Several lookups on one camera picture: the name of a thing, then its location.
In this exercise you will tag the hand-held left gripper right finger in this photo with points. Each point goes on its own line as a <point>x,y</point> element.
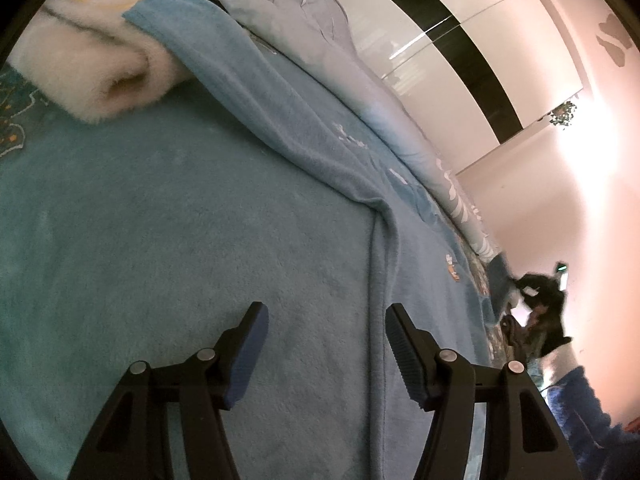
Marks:
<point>407,355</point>

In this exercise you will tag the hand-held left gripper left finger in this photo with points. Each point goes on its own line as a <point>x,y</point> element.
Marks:
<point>245,355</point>

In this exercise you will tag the blue fleece garment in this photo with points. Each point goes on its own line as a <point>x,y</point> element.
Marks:
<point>175,240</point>

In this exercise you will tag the pale pink fleece garment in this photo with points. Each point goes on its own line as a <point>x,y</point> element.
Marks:
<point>100,75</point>

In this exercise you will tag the hanging green plant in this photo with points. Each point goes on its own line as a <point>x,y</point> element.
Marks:
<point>562,112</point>

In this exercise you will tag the white wardrobe with black stripe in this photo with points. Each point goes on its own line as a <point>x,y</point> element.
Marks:
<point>450,35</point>

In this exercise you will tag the dark floral bed sheet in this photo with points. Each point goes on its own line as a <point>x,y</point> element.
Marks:
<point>15,125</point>

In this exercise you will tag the daisy print quilt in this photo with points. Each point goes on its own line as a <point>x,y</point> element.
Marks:
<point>310,25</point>

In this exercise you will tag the butterfly wall sticker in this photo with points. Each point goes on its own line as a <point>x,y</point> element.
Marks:
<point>614,37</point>

